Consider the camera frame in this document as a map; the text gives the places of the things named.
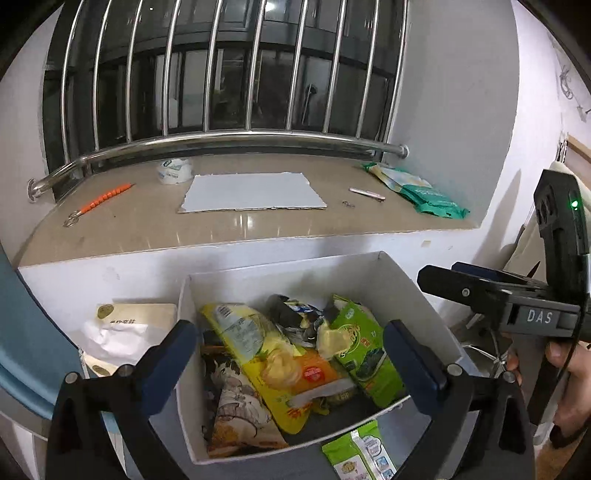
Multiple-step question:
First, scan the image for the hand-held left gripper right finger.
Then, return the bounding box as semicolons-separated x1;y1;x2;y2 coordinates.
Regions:
383;319;536;480

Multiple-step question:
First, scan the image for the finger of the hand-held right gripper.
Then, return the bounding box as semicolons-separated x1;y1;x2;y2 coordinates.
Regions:
417;264;581;335
451;261;549;290

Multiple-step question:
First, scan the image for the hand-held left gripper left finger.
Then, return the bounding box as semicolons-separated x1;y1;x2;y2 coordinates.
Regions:
46;319;199;480

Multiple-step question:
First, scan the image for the white cardboard box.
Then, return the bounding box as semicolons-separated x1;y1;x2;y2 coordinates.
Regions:
175;250;465;464

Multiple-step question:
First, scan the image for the yellow-green snack packet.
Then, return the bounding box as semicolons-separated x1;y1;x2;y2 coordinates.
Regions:
311;387;360;415

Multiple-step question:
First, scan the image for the pale yellow snack packet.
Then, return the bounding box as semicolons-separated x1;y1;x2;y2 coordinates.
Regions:
315;320;352;360

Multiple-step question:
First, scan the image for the long yellow snack packet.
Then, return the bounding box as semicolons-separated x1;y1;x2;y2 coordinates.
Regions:
200;302;317;435

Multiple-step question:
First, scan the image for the anime print snack packet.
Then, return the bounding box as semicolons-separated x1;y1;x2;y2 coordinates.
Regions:
202;355;289;459

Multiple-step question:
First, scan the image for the orange snack packet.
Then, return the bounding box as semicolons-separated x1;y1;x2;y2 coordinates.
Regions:
288;348;357;404

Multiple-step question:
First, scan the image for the green and white snack packet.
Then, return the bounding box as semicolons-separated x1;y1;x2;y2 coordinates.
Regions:
321;419;399;480

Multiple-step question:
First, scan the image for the silver snack packet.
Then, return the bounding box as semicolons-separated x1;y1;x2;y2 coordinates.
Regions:
269;294;334;344

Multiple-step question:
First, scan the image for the person's right hand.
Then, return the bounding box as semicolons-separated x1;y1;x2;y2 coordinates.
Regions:
505;340;591;437

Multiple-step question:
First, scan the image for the round metal stool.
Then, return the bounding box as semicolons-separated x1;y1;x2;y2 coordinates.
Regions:
462;314;514;376

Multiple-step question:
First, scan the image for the tissue pack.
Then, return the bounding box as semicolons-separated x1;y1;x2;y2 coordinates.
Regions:
81;302;178;377

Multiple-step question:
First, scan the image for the green wipes pack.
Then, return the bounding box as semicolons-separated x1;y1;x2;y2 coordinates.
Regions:
399;182;469;220

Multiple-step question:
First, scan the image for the blue curtain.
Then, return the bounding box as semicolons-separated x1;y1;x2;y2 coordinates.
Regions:
0;244;116;421

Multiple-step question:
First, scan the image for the pale green plastic packet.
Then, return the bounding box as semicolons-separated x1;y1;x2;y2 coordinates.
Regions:
362;162;432;192

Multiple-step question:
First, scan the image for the white cardboard sheet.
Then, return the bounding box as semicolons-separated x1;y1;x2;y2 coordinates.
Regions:
177;172;328;214

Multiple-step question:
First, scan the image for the tape roll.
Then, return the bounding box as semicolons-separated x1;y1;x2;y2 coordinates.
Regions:
156;157;194;185

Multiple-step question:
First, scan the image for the stainless steel window guard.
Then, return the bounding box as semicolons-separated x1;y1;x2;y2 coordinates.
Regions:
28;0;411;204

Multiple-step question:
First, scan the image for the wooden frame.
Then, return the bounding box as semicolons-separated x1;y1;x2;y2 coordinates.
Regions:
566;134;591;162

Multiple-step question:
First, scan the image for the white wall cable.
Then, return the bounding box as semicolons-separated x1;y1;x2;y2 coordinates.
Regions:
556;65;591;116

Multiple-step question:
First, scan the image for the orange handled tool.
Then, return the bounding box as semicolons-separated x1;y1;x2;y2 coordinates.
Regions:
63;183;134;228

